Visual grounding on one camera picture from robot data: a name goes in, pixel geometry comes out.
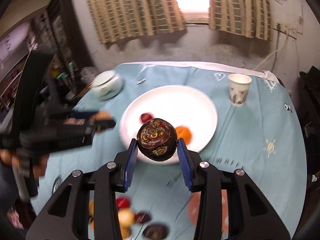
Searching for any clear plastic bag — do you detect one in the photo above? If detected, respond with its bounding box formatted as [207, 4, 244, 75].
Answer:
[80, 66, 98, 85]

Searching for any printed paper cup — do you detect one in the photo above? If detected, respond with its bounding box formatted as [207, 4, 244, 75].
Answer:
[227, 74, 252, 107]

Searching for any dark purple plum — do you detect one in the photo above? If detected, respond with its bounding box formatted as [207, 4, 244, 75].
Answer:
[134, 212, 152, 224]

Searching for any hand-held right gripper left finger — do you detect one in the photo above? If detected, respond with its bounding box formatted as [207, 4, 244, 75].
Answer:
[26, 138, 139, 240]

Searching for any person's left hand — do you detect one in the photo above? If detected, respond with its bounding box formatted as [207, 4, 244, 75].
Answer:
[0, 149, 49, 179]

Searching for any light blue printed tablecloth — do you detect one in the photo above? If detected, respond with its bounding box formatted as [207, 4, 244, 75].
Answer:
[30, 61, 307, 240]

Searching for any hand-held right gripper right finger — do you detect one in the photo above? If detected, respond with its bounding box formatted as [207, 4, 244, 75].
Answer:
[177, 138, 292, 240]

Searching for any white ceramic lidded jar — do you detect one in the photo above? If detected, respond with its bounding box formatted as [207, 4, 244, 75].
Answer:
[92, 70, 125, 102]

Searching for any yellow round fruit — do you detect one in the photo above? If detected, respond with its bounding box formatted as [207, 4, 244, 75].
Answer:
[117, 209, 135, 228]

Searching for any dark cluttered cabinet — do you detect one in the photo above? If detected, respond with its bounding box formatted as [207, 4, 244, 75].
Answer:
[0, 0, 95, 130]

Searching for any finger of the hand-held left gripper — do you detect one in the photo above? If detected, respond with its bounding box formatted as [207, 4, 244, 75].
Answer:
[69, 110, 100, 120]
[64, 119, 117, 137]

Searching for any wall power outlet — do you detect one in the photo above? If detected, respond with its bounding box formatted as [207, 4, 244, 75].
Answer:
[275, 23, 300, 39]

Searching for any checked beige curtain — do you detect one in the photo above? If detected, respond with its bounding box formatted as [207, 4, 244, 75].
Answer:
[82, 0, 187, 45]
[206, 0, 273, 42]

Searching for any white power cable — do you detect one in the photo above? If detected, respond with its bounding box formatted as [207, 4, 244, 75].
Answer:
[252, 34, 288, 72]

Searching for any black chair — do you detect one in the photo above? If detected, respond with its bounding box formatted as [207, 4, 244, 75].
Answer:
[299, 66, 320, 140]

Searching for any white round plate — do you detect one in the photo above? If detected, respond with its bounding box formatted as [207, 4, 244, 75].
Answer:
[119, 85, 218, 165]

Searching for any large orange mandarin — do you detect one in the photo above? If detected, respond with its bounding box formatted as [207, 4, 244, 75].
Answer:
[187, 190, 229, 233]

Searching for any red plum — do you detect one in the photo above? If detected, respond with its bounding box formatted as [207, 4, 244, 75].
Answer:
[115, 197, 132, 208]

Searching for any small orange mandarin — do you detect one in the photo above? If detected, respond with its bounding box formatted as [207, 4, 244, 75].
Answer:
[174, 126, 193, 144]

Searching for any dark purple passion fruit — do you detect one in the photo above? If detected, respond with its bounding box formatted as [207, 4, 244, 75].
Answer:
[136, 118, 178, 162]

